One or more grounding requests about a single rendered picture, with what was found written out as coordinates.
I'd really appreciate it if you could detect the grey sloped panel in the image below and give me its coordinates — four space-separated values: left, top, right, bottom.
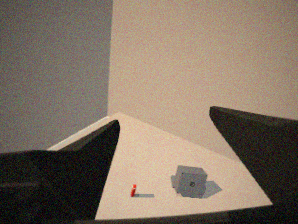
171 165 207 195

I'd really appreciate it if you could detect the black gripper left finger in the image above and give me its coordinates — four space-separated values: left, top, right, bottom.
0 120 120 220

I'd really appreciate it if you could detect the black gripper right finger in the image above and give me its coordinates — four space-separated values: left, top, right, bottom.
209 106 298 204

